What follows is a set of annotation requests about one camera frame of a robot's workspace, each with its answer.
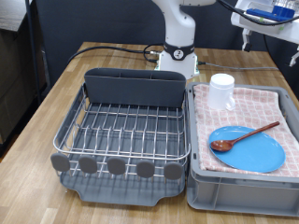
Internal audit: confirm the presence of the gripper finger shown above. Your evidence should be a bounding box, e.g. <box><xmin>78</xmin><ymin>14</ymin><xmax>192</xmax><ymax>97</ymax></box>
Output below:
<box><xmin>288</xmin><ymin>50</ymin><xmax>299</xmax><ymax>68</ymax></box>
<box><xmin>241</xmin><ymin>29</ymin><xmax>253</xmax><ymax>53</ymax></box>

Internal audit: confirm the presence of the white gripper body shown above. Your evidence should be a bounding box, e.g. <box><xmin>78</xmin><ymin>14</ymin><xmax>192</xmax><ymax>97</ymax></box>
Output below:
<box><xmin>231</xmin><ymin>0</ymin><xmax>299</xmax><ymax>45</ymax></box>

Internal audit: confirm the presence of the blue plate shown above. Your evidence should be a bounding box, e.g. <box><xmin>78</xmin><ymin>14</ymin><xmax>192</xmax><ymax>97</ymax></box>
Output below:
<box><xmin>207</xmin><ymin>125</ymin><xmax>287</xmax><ymax>174</ymax></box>

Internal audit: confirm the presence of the brown wooden spoon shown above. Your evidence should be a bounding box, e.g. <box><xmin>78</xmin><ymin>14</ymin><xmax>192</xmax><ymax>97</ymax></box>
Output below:
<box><xmin>210</xmin><ymin>120</ymin><xmax>280</xmax><ymax>153</ymax></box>

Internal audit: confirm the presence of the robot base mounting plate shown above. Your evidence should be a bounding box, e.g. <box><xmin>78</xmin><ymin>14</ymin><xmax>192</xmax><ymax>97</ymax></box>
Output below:
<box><xmin>154</xmin><ymin>50</ymin><xmax>201</xmax><ymax>80</ymax></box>

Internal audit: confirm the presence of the grey dish drying rack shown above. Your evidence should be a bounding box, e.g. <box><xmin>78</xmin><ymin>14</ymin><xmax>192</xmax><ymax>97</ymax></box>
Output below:
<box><xmin>59</xmin><ymin>92</ymin><xmax>188</xmax><ymax>207</ymax></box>

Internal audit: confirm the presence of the white plastic mug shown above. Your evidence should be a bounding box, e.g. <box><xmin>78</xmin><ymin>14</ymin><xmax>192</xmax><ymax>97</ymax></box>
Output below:
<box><xmin>207</xmin><ymin>73</ymin><xmax>236</xmax><ymax>112</ymax></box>

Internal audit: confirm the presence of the pink checked cloth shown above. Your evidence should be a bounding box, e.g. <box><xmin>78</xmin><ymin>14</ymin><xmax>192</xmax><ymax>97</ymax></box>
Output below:
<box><xmin>192</xmin><ymin>83</ymin><xmax>299</xmax><ymax>178</ymax></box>

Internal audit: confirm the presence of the dark grey cutlery holder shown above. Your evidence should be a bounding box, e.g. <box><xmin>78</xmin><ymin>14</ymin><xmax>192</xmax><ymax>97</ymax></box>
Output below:
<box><xmin>83</xmin><ymin>67</ymin><xmax>187</xmax><ymax>108</ymax></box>

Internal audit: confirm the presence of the grey plastic crate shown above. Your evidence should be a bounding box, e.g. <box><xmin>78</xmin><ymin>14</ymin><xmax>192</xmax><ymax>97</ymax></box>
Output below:
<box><xmin>185</xmin><ymin>81</ymin><xmax>299</xmax><ymax>217</ymax></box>

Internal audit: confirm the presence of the dark blue partition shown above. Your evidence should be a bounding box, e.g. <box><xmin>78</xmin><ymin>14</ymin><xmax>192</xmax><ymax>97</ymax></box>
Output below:
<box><xmin>35</xmin><ymin>0</ymin><xmax>299</xmax><ymax>101</ymax></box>

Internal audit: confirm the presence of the black metal pole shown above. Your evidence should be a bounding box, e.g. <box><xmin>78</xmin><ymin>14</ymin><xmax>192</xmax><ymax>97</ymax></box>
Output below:
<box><xmin>24</xmin><ymin>0</ymin><xmax>43</xmax><ymax>105</ymax></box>

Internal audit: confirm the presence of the grey shelf top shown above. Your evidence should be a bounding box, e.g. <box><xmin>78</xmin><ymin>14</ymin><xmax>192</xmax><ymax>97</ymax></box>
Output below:
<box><xmin>0</xmin><ymin>0</ymin><xmax>33</xmax><ymax>33</ymax></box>

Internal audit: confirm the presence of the brown cabinet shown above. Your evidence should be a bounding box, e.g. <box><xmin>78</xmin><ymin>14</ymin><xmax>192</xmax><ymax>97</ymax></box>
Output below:
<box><xmin>0</xmin><ymin>27</ymin><xmax>50</xmax><ymax>155</ymax></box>

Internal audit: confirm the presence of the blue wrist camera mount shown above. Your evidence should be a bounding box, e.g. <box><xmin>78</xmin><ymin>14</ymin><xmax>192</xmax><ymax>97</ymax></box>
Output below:
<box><xmin>246</xmin><ymin>5</ymin><xmax>296</xmax><ymax>22</ymax></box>

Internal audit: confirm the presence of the black hanging cable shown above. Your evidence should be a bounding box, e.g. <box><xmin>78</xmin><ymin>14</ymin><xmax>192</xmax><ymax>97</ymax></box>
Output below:
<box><xmin>262</xmin><ymin>34</ymin><xmax>283</xmax><ymax>74</ymax></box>

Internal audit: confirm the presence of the thin grey cable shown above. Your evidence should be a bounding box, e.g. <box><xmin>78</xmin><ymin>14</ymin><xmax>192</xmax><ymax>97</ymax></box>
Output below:
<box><xmin>197</xmin><ymin>61</ymin><xmax>279</xmax><ymax>71</ymax></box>

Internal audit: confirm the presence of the black camera cable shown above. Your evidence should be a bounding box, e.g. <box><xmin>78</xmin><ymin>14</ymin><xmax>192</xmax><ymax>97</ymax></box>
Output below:
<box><xmin>217</xmin><ymin>0</ymin><xmax>299</xmax><ymax>26</ymax></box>

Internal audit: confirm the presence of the looped black cable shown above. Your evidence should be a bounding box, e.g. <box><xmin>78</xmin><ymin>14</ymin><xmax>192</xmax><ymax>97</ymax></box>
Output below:
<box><xmin>142</xmin><ymin>42</ymin><xmax>166</xmax><ymax>63</ymax></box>

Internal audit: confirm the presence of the steel wire dish rack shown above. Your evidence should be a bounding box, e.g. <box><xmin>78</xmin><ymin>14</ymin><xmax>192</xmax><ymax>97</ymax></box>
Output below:
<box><xmin>50</xmin><ymin>83</ymin><xmax>192</xmax><ymax>185</ymax></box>

